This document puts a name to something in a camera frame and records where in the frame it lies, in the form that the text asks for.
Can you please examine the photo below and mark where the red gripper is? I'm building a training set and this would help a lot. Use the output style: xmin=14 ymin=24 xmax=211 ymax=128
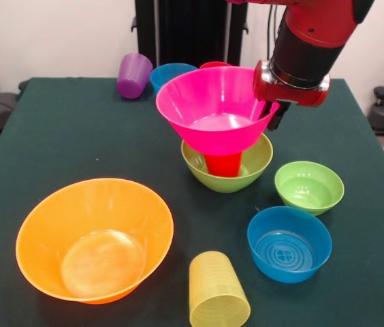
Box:
xmin=252 ymin=60 xmax=332 ymax=132

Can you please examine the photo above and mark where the large green plastic bowl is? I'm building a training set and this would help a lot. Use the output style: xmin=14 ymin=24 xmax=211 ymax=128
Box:
xmin=180 ymin=132 xmax=274 ymax=194

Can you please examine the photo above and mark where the large pink plastic bowl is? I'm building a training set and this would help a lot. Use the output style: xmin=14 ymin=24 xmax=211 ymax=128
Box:
xmin=155 ymin=66 xmax=281 ymax=157

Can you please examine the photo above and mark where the red plastic cup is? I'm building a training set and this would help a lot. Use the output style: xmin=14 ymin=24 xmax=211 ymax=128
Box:
xmin=204 ymin=153 xmax=244 ymax=178

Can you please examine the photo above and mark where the crimson pink plastic cup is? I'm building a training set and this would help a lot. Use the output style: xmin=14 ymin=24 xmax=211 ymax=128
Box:
xmin=199 ymin=61 xmax=232 ymax=69

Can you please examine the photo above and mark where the small green plastic bowl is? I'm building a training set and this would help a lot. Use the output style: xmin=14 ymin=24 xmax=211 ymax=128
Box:
xmin=274 ymin=160 xmax=345 ymax=217

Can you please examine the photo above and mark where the blue plastic bowl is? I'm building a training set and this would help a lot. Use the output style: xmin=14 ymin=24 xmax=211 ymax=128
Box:
xmin=149 ymin=63 xmax=198 ymax=96
xmin=246 ymin=206 xmax=333 ymax=284

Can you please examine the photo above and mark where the purple plastic cup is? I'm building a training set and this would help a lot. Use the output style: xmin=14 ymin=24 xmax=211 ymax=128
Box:
xmin=116 ymin=52 xmax=154 ymax=99

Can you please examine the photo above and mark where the yellow plastic cup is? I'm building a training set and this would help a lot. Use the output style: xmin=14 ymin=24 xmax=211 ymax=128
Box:
xmin=188 ymin=251 xmax=251 ymax=327

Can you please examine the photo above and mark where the orange plastic bowl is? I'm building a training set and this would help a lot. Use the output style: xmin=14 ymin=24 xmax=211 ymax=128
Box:
xmin=15 ymin=177 xmax=175 ymax=305

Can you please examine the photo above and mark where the dark green table cloth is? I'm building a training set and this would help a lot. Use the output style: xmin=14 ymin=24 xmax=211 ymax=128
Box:
xmin=0 ymin=77 xmax=384 ymax=327

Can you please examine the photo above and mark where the black hanging cable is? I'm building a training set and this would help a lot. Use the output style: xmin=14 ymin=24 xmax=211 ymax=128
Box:
xmin=266 ymin=3 xmax=285 ymax=57

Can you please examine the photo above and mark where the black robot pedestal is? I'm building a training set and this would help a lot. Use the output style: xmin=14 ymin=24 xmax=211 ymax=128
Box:
xmin=131 ymin=0 xmax=250 ymax=69

